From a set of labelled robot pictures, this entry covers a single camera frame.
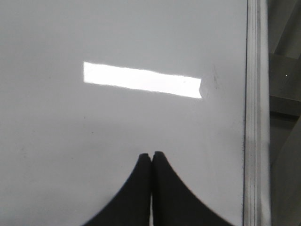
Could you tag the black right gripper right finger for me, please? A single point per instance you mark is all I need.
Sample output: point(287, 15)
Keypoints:
point(173, 204)

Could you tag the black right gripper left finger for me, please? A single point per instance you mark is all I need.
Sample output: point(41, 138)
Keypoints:
point(131, 204)

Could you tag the white whiteboard with aluminium frame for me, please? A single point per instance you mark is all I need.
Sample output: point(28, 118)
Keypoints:
point(88, 85)

